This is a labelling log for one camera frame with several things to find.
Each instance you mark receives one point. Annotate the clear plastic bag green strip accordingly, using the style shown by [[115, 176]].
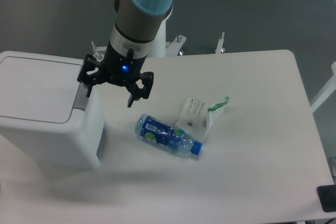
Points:
[[197, 117]]

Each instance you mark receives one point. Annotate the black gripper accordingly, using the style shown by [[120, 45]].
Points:
[[114, 69]]

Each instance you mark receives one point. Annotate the white metal base frame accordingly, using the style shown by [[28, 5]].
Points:
[[172, 48]]

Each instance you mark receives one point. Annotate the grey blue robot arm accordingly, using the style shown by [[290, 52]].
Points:
[[135, 28]]

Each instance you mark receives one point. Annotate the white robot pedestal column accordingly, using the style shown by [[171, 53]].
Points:
[[158, 49]]

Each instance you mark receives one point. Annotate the white plastic trash can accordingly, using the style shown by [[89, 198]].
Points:
[[47, 113]]

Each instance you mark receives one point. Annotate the blue plastic water bottle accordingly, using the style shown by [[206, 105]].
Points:
[[166, 137]]

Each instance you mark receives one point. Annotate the black device at table edge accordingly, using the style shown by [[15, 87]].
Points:
[[326, 195]]

